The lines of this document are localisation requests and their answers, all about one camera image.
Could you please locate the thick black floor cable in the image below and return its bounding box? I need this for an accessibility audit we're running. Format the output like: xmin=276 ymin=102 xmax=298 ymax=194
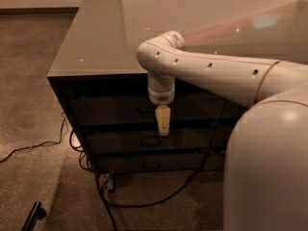
xmin=68 ymin=129 xmax=210 ymax=231

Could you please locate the thin black floor cable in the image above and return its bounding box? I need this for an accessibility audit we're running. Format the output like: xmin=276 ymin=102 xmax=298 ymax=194
xmin=0 ymin=112 xmax=67 ymax=164

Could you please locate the black object on floor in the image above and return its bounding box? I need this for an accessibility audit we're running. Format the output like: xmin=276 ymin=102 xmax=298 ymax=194
xmin=21 ymin=201 xmax=47 ymax=231

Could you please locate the grey power strip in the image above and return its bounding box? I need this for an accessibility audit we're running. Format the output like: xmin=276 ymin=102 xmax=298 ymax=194
xmin=107 ymin=173 xmax=116 ymax=192

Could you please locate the white gripper with vents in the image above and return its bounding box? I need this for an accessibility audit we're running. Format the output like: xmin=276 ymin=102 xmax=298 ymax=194
xmin=147 ymin=88 xmax=175 ymax=136

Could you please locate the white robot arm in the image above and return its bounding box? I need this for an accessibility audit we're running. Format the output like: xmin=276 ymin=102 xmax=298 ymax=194
xmin=137 ymin=31 xmax=308 ymax=231

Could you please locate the dark cabinet with glossy top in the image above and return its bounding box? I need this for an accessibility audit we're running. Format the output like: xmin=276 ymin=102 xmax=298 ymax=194
xmin=48 ymin=0 xmax=307 ymax=173

